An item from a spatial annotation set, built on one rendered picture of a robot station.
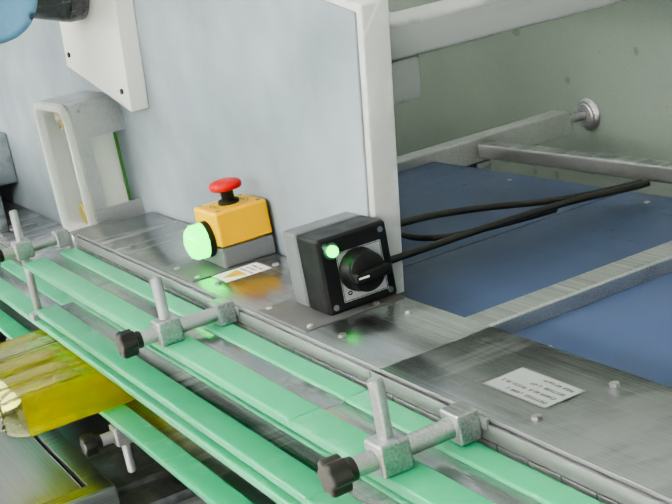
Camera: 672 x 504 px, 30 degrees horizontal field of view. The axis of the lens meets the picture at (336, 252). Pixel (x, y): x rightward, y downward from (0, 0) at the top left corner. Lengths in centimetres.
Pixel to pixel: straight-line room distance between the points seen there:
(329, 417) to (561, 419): 22
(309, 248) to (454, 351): 22
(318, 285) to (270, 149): 27
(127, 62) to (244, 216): 39
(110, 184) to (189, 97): 33
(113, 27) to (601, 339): 93
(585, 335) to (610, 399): 20
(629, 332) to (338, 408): 27
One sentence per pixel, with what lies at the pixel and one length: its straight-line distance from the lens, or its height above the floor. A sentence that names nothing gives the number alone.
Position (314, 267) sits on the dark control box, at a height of 83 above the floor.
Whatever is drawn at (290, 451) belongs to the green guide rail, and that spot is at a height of 93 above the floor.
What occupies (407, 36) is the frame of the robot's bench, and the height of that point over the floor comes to 67.
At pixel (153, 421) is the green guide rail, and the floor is 93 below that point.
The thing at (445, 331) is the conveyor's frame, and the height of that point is 79.
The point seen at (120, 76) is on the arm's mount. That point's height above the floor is 78.
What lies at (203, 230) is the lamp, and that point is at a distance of 151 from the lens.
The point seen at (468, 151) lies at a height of 26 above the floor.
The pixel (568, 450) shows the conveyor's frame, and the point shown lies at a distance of 89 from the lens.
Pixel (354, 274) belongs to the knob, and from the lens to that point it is 122.
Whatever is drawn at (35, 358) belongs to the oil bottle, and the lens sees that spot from 178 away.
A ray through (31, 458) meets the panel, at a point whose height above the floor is 104.
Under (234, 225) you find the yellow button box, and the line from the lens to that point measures 150.
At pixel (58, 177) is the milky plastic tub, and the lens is 210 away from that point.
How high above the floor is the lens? 134
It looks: 25 degrees down
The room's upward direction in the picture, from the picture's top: 108 degrees counter-clockwise
